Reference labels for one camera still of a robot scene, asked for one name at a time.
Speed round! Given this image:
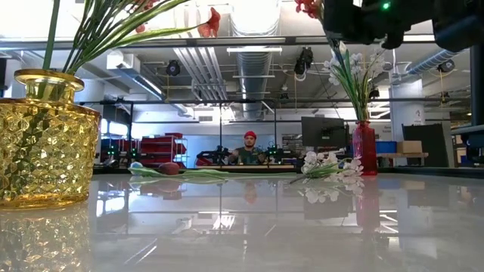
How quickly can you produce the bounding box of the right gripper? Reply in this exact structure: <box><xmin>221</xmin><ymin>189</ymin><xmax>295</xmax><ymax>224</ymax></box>
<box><xmin>322</xmin><ymin>0</ymin><xmax>432</xmax><ymax>51</ymax></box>

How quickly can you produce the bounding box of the white artificial flower bunch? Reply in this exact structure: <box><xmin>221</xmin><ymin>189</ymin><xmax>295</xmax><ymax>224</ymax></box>
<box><xmin>290</xmin><ymin>150</ymin><xmax>366</xmax><ymax>185</ymax></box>
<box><xmin>323</xmin><ymin>47</ymin><xmax>389</xmax><ymax>124</ymax></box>

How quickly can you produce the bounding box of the red ribbed glass vase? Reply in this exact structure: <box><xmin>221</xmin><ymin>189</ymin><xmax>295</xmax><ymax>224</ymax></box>
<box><xmin>351</xmin><ymin>119</ymin><xmax>379</xmax><ymax>177</ymax></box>

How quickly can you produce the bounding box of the dark red artificial tulip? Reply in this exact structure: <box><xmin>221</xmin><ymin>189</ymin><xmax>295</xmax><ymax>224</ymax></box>
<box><xmin>42</xmin><ymin>0</ymin><xmax>62</xmax><ymax>73</ymax></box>
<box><xmin>157</xmin><ymin>161</ymin><xmax>300</xmax><ymax>180</ymax></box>

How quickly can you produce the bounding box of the amber textured glass vase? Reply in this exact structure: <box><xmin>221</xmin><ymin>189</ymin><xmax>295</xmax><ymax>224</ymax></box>
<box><xmin>0</xmin><ymin>68</ymin><xmax>102</xmax><ymax>211</ymax></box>

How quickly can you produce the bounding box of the black background monitor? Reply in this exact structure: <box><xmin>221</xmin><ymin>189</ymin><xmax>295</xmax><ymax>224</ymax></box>
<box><xmin>301</xmin><ymin>116</ymin><xmax>348</xmax><ymax>149</ymax></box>

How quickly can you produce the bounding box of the cardboard box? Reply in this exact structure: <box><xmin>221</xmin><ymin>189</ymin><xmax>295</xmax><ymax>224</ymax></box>
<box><xmin>396</xmin><ymin>140</ymin><xmax>424</xmax><ymax>154</ymax></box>

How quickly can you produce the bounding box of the black panel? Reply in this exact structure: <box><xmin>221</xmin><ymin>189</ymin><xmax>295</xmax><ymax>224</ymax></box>
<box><xmin>401</xmin><ymin>122</ymin><xmax>450</xmax><ymax>168</ymax></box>

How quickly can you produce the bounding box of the wheeled cart wooden top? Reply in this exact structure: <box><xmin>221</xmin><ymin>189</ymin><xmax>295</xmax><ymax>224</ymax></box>
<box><xmin>376</xmin><ymin>151</ymin><xmax>430</xmax><ymax>169</ymax></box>

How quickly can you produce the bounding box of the grey desk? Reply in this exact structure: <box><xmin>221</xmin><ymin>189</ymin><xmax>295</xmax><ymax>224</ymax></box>
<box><xmin>451</xmin><ymin>124</ymin><xmax>484</xmax><ymax>164</ymax></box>

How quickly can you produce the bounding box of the person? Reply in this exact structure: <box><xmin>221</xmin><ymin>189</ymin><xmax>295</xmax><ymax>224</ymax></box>
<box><xmin>228</xmin><ymin>130</ymin><xmax>268</xmax><ymax>166</ymax></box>

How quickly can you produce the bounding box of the wooden background bench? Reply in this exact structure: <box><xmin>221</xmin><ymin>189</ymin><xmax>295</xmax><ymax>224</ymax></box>
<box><xmin>195</xmin><ymin>163</ymin><xmax>302</xmax><ymax>175</ymax></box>

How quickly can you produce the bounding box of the grey overhead beam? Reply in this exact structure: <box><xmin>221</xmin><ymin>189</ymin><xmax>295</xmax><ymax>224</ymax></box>
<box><xmin>0</xmin><ymin>36</ymin><xmax>436</xmax><ymax>50</ymax></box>

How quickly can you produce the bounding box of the red storage shelf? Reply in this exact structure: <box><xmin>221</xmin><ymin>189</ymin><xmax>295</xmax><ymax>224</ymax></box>
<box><xmin>138</xmin><ymin>131</ymin><xmax>189</xmax><ymax>168</ymax></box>

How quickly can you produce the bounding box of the black ceiling device with cable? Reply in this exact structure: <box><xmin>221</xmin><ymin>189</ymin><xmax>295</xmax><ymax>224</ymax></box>
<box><xmin>293</xmin><ymin>46</ymin><xmax>315</xmax><ymax>82</ymax></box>

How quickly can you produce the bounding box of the black ceiling camera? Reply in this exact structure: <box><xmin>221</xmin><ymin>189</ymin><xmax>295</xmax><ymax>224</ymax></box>
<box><xmin>165</xmin><ymin>59</ymin><xmax>182</xmax><ymax>77</ymax></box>
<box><xmin>437</xmin><ymin>59</ymin><xmax>457</xmax><ymax>75</ymax></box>

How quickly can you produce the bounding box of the silver ventilation duct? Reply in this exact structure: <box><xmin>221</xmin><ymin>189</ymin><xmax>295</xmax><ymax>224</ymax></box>
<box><xmin>229</xmin><ymin>0</ymin><xmax>281</xmax><ymax>121</ymax></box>

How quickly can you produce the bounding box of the black rail frame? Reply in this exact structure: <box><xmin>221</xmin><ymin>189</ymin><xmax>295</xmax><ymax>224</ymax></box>
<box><xmin>77</xmin><ymin>97</ymin><xmax>472</xmax><ymax>167</ymax></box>

